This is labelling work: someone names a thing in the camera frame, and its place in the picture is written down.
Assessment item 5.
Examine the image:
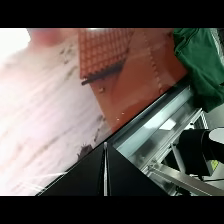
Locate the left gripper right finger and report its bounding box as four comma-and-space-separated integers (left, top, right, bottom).
106, 142, 169, 197

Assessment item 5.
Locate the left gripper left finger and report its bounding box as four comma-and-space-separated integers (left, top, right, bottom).
37, 143, 106, 197

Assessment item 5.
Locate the green shirt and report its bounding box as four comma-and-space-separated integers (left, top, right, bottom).
172, 28, 224, 114

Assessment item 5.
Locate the silver frame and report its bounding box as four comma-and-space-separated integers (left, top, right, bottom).
109, 83, 224, 197

